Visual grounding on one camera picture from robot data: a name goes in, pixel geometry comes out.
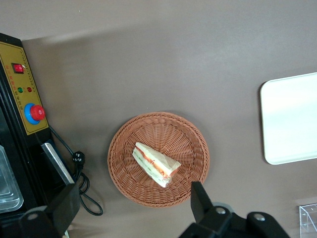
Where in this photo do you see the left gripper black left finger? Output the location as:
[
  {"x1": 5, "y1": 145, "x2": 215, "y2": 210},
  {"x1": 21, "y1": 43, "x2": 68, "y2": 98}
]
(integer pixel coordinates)
[{"x1": 19, "y1": 182, "x2": 81, "y2": 238}]

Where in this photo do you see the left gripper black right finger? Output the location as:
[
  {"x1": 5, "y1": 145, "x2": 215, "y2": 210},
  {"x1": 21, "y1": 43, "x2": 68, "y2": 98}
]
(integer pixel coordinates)
[{"x1": 179, "y1": 181, "x2": 233, "y2": 238}]

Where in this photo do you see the triangular sandwich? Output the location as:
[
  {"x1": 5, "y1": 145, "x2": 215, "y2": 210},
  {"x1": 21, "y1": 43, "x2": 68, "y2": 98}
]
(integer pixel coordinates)
[{"x1": 132, "y1": 142, "x2": 182, "y2": 188}]

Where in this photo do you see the brown wicker basket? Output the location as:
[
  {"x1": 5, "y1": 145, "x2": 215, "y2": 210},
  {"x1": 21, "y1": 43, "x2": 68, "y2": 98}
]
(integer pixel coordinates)
[{"x1": 106, "y1": 112, "x2": 210, "y2": 208}]

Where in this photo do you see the cream plastic tray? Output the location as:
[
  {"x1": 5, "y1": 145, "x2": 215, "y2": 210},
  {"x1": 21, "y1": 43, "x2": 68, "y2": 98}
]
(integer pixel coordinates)
[{"x1": 260, "y1": 72, "x2": 317, "y2": 166}]

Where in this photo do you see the metal container in sealing machine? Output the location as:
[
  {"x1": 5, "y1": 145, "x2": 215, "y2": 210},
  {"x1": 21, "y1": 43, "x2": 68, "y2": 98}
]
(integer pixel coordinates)
[{"x1": 0, "y1": 145, "x2": 24, "y2": 214}]

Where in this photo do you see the clear acrylic bottle rack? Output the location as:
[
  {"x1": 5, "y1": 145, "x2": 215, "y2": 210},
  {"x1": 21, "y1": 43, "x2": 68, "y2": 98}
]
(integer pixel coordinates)
[{"x1": 298, "y1": 202, "x2": 317, "y2": 234}]

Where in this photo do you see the black sealing machine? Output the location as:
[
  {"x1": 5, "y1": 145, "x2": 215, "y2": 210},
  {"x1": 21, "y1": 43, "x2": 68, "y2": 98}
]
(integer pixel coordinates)
[{"x1": 0, "y1": 32, "x2": 76, "y2": 238}]

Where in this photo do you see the black power cable with plug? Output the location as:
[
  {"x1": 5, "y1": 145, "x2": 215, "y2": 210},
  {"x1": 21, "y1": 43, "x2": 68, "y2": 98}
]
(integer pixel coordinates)
[{"x1": 49, "y1": 125, "x2": 104, "y2": 217}]

